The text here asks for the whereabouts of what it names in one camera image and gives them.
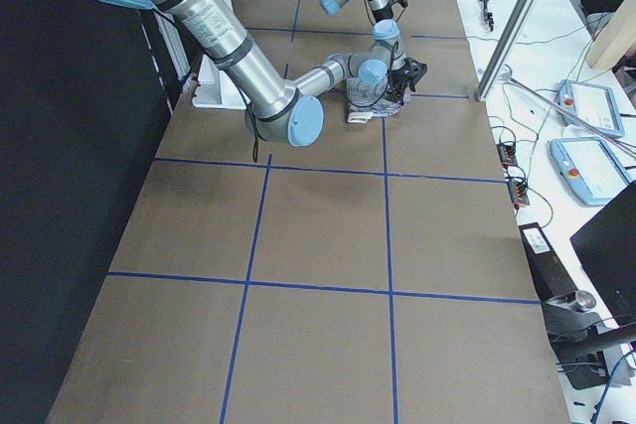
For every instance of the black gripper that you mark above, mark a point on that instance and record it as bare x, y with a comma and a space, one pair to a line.
398, 77

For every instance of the near blue teach pendant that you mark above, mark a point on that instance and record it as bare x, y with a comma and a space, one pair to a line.
590, 169

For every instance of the navy white striped polo shirt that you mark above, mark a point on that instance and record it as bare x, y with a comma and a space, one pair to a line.
366, 101

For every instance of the far blue teach pendant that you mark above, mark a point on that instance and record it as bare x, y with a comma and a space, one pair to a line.
593, 103

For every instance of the wooden board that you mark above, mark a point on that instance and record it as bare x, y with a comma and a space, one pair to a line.
617, 37

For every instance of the orange black connector box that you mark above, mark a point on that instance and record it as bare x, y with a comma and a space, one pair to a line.
518, 192
507, 154

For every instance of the near orange black connector box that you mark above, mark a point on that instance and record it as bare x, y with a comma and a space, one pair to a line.
518, 192

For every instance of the black computer monitor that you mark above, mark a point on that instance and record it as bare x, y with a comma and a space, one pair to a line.
606, 247

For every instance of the far orange black connector box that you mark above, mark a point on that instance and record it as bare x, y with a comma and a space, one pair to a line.
507, 154

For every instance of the aluminium extrusion frame post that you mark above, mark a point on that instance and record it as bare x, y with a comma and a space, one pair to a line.
512, 30

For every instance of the blue teach pendant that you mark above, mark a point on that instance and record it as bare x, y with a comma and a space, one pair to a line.
593, 103
590, 169

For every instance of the black box with white label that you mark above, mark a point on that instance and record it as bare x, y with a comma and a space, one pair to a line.
549, 276

